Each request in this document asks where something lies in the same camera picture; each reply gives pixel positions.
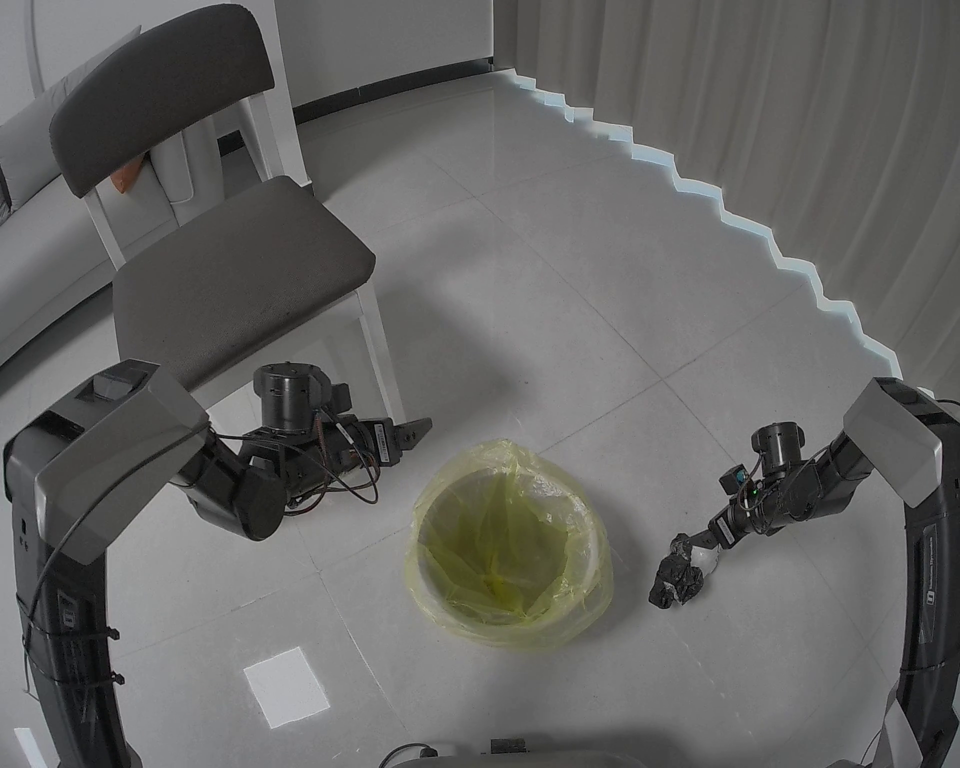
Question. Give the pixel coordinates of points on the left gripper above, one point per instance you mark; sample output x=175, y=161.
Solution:
x=367, y=442

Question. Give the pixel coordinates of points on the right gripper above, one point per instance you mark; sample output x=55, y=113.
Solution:
x=729, y=529

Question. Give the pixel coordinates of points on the clear printed wrapper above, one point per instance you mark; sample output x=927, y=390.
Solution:
x=706, y=560

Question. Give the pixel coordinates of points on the black plastic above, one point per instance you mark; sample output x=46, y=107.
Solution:
x=675, y=581

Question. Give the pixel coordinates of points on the yellow plastic bag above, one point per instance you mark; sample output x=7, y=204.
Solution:
x=495, y=555

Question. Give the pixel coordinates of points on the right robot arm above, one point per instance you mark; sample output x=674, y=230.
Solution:
x=892, y=442

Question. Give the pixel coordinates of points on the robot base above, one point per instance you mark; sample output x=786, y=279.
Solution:
x=510, y=761

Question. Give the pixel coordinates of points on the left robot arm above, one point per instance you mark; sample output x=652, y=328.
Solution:
x=112, y=450

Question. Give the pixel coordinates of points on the white trash bin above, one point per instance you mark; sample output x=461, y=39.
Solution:
x=592, y=551

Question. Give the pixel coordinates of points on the white chair grey seat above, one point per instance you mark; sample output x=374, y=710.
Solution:
x=240, y=270

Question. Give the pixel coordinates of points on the orange cushion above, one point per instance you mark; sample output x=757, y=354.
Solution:
x=126, y=180

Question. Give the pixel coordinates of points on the pale grey sofa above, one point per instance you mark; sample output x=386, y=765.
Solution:
x=45, y=255

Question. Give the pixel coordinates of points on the white curtain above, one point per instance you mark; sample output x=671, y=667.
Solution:
x=787, y=112

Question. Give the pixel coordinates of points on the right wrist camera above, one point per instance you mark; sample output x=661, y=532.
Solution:
x=735, y=480

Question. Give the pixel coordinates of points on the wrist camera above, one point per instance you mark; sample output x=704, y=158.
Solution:
x=735, y=480
x=339, y=397

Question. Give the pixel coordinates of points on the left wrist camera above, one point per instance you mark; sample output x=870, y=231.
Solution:
x=339, y=397

